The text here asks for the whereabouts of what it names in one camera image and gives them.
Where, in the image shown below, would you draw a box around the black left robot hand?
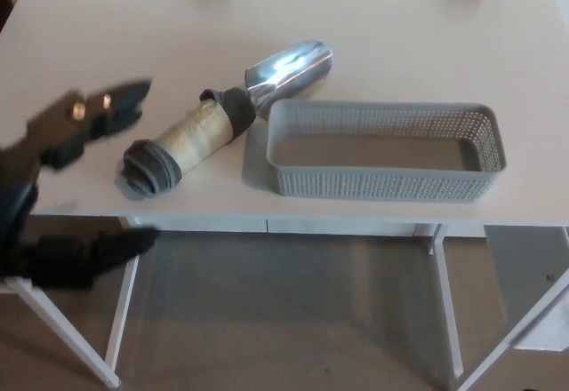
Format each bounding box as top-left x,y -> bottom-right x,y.
0,77 -> 161,292

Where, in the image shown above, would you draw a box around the metal scoop shovel handle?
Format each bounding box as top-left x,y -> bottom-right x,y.
118,39 -> 337,200

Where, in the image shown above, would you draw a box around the grey perforated plastic basket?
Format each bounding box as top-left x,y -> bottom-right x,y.
266,99 -> 508,204

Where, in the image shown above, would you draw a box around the white metal frame desk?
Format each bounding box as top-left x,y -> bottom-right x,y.
0,0 -> 569,391

